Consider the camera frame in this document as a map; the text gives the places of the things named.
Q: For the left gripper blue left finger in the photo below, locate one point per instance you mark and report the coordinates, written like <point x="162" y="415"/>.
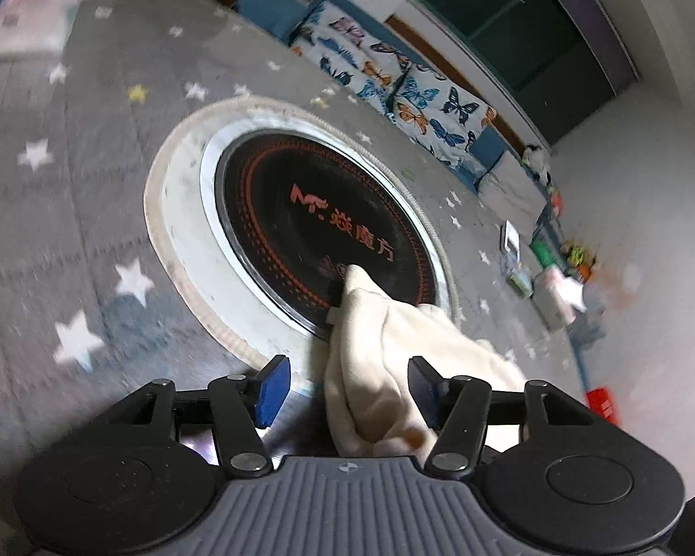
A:
<point x="242" y="406"/>

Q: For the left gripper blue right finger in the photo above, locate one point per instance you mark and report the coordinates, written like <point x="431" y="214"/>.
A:
<point x="456" y="409"/>

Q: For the cream fabric garment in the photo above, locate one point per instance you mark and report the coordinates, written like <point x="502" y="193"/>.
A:
<point x="369" y="406"/>

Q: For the red plastic stool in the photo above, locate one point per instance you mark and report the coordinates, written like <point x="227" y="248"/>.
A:
<point x="601" y="402"/>

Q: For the white tissue box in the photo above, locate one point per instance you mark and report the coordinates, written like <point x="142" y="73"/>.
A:
<point x="557" y="298"/>

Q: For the grey star pattern table mat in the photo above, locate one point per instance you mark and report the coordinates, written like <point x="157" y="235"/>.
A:
<point x="87" y="313"/>

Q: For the colourful plush toys pile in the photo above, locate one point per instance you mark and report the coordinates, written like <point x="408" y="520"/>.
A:
<point x="579" y="259"/>

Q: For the round black induction cooktop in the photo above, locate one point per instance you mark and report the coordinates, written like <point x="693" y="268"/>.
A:
<point x="257" y="208"/>

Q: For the grey plain cushion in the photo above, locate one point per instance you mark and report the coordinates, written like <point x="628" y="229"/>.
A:
<point x="508" y="191"/>

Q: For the black white plush toy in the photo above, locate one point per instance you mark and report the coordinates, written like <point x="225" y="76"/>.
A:
<point x="539" y="163"/>

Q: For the right butterfly print pillow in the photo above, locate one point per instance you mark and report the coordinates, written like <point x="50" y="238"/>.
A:
<point x="434" y="112"/>

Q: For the butterfly print pillow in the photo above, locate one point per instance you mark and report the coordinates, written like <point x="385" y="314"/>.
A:
<point x="434" y="112"/>
<point x="343" y="48"/>

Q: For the left butterfly print pillow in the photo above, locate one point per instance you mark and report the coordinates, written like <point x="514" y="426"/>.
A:
<point x="343" y="48"/>

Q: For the blue sectional sofa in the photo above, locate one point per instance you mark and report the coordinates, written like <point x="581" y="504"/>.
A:
<point x="281" y="18"/>

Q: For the dark window with green frame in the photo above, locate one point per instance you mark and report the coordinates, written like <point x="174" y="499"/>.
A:
<point x="560" y="60"/>

